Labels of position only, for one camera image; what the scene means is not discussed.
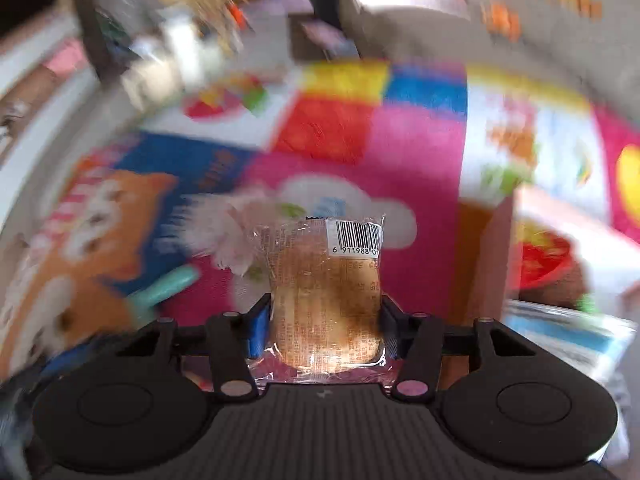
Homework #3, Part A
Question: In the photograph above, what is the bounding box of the colourful cartoon play mat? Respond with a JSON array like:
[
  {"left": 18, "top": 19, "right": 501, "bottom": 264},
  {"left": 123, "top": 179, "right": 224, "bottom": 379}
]
[{"left": 0, "top": 60, "right": 640, "bottom": 391}]

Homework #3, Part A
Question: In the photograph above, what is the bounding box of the printed paper booklet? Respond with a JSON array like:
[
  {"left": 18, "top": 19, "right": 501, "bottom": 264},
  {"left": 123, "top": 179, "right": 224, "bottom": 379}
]
[{"left": 502, "top": 299, "right": 638, "bottom": 393}]

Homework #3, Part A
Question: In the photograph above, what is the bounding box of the white thermos bottle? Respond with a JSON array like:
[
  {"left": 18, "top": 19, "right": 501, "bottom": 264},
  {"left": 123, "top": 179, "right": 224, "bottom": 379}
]
[{"left": 164, "top": 14, "right": 202, "bottom": 83}]

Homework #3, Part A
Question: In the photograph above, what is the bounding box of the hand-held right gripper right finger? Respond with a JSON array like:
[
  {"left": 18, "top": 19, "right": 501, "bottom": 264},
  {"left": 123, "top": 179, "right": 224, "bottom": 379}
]
[{"left": 379, "top": 294, "right": 527, "bottom": 402}]

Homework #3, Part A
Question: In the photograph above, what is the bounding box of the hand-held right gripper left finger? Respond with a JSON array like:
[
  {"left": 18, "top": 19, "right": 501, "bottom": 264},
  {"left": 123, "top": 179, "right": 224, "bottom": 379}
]
[{"left": 116, "top": 294, "right": 274, "bottom": 402}]

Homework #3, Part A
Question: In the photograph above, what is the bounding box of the pink storage box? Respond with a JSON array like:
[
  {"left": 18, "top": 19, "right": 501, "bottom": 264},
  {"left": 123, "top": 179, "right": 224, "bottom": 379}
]
[{"left": 512, "top": 185, "right": 640, "bottom": 306}]

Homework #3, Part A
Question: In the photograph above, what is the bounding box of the bread packet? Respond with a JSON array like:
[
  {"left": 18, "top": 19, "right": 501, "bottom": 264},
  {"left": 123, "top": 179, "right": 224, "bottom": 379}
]
[{"left": 247, "top": 215, "right": 391, "bottom": 378}]

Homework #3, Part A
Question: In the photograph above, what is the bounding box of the fluffy wand teal handle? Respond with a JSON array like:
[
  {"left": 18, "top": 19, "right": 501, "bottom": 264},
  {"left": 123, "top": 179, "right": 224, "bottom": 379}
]
[{"left": 127, "top": 187, "right": 273, "bottom": 322}]

